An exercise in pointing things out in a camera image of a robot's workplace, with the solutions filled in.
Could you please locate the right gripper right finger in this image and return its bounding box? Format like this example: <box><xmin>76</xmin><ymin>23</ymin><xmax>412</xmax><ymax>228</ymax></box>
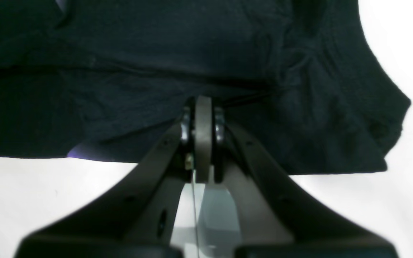
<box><xmin>196</xmin><ymin>96</ymin><xmax>398</xmax><ymax>258</ymax></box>

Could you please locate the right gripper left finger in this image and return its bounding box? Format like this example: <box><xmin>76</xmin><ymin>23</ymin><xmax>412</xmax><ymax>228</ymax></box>
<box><xmin>16</xmin><ymin>98</ymin><xmax>195</xmax><ymax>258</ymax></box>

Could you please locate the black T-shirt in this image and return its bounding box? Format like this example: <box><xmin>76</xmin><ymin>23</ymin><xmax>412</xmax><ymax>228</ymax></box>
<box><xmin>0</xmin><ymin>0</ymin><xmax>411</xmax><ymax>175</ymax></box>

